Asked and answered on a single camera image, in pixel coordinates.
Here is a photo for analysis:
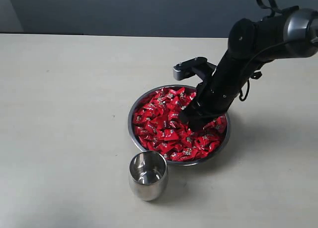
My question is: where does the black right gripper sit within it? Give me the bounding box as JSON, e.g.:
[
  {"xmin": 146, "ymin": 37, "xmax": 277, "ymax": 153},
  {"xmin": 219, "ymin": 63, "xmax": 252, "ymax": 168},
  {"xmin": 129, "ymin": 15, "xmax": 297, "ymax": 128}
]
[{"xmin": 179, "ymin": 61, "xmax": 247, "ymax": 132}]

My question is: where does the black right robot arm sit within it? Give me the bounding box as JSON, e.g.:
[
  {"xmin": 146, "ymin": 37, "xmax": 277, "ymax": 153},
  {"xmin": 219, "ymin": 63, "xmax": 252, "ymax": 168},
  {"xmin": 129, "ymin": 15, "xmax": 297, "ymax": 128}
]
[{"xmin": 178, "ymin": 8, "xmax": 318, "ymax": 132}]

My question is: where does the pile of red wrapped candies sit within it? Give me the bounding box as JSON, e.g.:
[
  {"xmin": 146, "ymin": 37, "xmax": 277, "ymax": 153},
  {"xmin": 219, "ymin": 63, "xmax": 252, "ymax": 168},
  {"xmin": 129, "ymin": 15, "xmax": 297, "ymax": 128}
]
[{"xmin": 132, "ymin": 86, "xmax": 228, "ymax": 162}]

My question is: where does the steel bowl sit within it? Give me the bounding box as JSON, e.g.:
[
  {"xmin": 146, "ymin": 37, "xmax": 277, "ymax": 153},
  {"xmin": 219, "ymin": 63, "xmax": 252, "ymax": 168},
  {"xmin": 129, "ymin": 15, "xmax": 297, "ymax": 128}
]
[{"xmin": 127, "ymin": 84, "xmax": 232, "ymax": 167}]

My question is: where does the stainless steel cup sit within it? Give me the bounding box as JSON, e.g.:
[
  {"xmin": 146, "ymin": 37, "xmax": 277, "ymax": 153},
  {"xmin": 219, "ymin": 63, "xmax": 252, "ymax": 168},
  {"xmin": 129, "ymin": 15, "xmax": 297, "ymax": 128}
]
[{"xmin": 129, "ymin": 151, "xmax": 168, "ymax": 201}]

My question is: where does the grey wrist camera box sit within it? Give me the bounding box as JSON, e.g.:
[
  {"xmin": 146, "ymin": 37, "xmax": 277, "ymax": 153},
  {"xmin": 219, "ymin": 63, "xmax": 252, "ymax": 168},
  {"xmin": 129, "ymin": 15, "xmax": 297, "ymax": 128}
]
[{"xmin": 173, "ymin": 57, "xmax": 209, "ymax": 81}]

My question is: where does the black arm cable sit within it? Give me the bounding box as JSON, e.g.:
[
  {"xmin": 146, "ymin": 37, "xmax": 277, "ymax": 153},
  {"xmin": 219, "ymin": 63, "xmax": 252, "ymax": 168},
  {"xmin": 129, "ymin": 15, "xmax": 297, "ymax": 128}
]
[{"xmin": 238, "ymin": 0, "xmax": 318, "ymax": 102}]

